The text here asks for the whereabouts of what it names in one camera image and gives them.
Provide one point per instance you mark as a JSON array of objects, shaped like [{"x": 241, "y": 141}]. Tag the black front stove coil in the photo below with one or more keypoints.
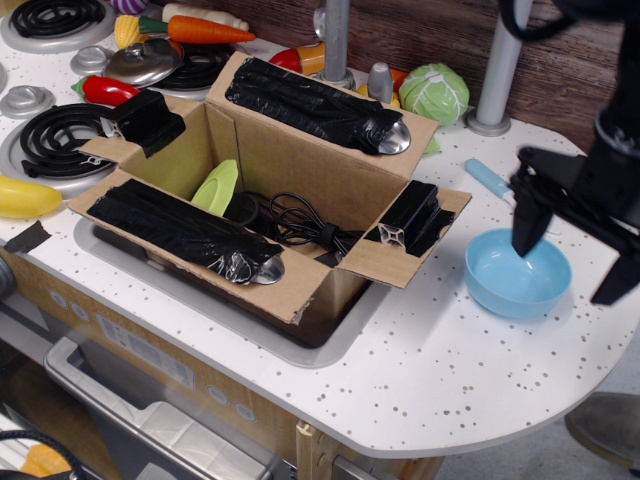
[{"x": 47, "y": 149}]

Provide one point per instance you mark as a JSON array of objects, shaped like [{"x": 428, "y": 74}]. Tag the red orange toy pepper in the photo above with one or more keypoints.
[{"x": 307, "y": 60}]

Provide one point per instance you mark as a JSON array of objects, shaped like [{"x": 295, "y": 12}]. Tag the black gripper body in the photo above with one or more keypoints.
[{"x": 599, "y": 192}]

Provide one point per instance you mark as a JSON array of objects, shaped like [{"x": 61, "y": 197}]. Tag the black rear stove coil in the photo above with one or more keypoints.
[{"x": 51, "y": 27}]

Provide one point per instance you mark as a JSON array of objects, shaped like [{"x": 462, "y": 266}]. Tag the red toy chili pepper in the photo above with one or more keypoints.
[{"x": 104, "y": 90}]

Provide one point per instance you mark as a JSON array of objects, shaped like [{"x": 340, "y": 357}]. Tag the green toy cabbage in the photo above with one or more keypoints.
[{"x": 435, "y": 91}]

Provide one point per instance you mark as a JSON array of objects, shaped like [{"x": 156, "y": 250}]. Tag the yellow toy banana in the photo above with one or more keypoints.
[{"x": 21, "y": 199}]

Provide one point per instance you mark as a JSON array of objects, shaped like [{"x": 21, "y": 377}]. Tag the cream toy bottle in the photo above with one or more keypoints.
[{"x": 176, "y": 9}]

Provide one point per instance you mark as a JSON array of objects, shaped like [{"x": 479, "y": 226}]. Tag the grey oven door handle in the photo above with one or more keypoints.
[{"x": 151, "y": 431}]

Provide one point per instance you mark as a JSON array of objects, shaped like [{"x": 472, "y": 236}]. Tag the orange toy carrot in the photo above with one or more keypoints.
[{"x": 192, "y": 30}]

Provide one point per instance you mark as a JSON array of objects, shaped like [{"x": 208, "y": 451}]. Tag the silver pot lid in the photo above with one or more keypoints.
[{"x": 144, "y": 64}]

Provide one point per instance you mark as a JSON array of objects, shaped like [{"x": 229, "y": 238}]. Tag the yellow toy corn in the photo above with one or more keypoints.
[{"x": 127, "y": 31}]

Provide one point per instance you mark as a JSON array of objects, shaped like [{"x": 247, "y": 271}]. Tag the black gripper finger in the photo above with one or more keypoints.
[
  {"x": 621, "y": 279},
  {"x": 530, "y": 222}
]

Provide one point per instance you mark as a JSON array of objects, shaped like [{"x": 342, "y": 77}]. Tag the grey faucet post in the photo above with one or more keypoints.
[{"x": 331, "y": 24}]

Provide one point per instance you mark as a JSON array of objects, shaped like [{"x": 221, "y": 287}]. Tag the light green plastic dish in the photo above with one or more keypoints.
[{"x": 216, "y": 192}]

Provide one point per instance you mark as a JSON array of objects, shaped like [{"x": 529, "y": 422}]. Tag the black tape piece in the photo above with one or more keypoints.
[{"x": 34, "y": 236}]

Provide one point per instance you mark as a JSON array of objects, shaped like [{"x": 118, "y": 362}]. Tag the grey faucet handle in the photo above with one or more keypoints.
[{"x": 380, "y": 83}]

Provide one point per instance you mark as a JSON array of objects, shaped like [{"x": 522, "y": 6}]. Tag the black stove coil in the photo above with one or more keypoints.
[
  {"x": 201, "y": 66},
  {"x": 47, "y": 149},
  {"x": 51, "y": 27}
]

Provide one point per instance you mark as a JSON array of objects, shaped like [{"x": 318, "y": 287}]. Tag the black middle stove coil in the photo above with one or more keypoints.
[{"x": 201, "y": 66}]

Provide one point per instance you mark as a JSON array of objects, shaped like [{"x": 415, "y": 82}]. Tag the light blue bowl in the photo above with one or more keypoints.
[{"x": 514, "y": 286}]

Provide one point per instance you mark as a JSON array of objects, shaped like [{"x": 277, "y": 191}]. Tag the grey stove knob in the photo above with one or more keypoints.
[
  {"x": 90, "y": 60},
  {"x": 25, "y": 101}
]

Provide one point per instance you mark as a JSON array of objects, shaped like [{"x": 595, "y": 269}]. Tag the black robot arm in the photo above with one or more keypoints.
[{"x": 626, "y": 12}]

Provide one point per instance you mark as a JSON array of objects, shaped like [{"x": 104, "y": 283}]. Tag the open cardboard box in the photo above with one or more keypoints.
[{"x": 346, "y": 187}]

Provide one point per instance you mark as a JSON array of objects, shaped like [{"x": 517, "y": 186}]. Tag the purple striped toy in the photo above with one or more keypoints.
[{"x": 130, "y": 7}]

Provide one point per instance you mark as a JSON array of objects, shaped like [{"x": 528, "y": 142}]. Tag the grey support pole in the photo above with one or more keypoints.
[{"x": 490, "y": 118}]

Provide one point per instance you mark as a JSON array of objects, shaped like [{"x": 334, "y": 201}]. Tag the blue handled toy knife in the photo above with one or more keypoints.
[{"x": 496, "y": 185}]

